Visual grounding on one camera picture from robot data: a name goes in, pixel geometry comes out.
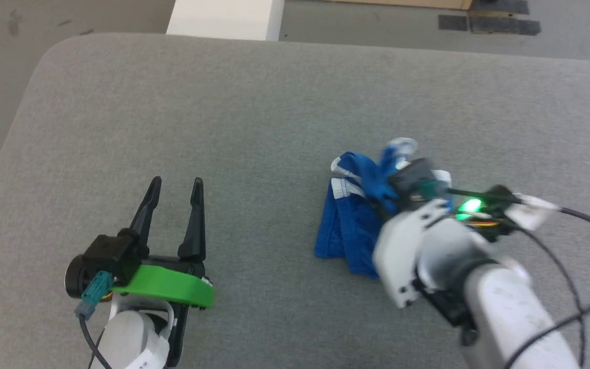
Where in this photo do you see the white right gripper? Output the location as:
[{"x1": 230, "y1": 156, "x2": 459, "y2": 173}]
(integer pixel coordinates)
[{"x1": 373, "y1": 198, "x2": 460, "y2": 309}]

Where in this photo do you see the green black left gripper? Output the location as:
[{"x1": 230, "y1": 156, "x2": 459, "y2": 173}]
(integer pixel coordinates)
[{"x1": 112, "y1": 176, "x2": 215, "y2": 367}]

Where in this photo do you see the blue and white garment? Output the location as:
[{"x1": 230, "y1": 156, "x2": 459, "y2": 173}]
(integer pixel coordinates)
[{"x1": 314, "y1": 137, "x2": 453, "y2": 280}]

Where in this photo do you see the grey fabric cushion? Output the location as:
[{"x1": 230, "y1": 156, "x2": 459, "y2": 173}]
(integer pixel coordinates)
[{"x1": 0, "y1": 33, "x2": 590, "y2": 369}]

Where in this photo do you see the white box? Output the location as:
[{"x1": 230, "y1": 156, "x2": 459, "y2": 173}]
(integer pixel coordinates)
[{"x1": 165, "y1": 0, "x2": 286, "y2": 42}]

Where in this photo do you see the small dark floor mat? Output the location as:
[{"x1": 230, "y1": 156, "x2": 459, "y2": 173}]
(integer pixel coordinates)
[{"x1": 438, "y1": 14, "x2": 469, "y2": 32}]

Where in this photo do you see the wooden board edge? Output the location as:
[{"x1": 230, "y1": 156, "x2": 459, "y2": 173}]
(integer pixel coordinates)
[{"x1": 325, "y1": 0, "x2": 475, "y2": 11}]

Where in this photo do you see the large dark floor mat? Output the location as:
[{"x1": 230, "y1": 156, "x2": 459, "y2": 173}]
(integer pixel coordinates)
[{"x1": 468, "y1": 0, "x2": 542, "y2": 36}]

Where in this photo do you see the teal cable connector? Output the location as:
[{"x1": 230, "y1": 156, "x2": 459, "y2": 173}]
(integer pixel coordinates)
[{"x1": 74, "y1": 271, "x2": 113, "y2": 319}]

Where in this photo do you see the white cable label tag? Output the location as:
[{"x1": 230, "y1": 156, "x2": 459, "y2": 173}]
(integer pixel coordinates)
[{"x1": 512, "y1": 193, "x2": 560, "y2": 231}]

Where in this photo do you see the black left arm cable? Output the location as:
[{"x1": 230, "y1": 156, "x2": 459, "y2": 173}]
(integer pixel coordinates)
[{"x1": 78, "y1": 314, "x2": 105, "y2": 369}]

